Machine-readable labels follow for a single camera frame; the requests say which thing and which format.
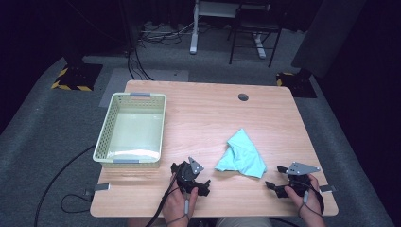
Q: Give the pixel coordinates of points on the grey table edge clip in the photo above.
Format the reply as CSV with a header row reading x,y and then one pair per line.
x,y
327,188

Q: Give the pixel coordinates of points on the pale green plastic basket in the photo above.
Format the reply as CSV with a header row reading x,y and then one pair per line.
x,y
135,132

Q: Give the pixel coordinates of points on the person's right hand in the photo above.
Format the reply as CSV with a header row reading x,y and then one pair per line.
x,y
312,201

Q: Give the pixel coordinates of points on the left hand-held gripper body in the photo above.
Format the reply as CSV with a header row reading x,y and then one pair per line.
x,y
189,178

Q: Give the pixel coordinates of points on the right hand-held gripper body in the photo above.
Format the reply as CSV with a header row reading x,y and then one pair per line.
x,y
299,181

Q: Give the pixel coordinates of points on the mint green t-shirt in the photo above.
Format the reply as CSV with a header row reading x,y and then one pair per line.
x,y
242,154

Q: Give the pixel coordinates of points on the yellow-black striped stand base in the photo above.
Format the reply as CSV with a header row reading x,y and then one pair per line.
x,y
298,85
75,77

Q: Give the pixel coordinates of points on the large grey panel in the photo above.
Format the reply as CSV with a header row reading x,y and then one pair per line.
x,y
327,34

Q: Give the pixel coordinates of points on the black metal chair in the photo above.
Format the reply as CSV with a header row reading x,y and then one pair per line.
x,y
252,22

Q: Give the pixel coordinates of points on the black stand pole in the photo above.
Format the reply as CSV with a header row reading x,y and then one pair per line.
x,y
129,25

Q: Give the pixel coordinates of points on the person's left hand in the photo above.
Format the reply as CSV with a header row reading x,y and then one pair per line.
x,y
176,203

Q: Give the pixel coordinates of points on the white desk frame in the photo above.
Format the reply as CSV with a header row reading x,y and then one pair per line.
x,y
194,38

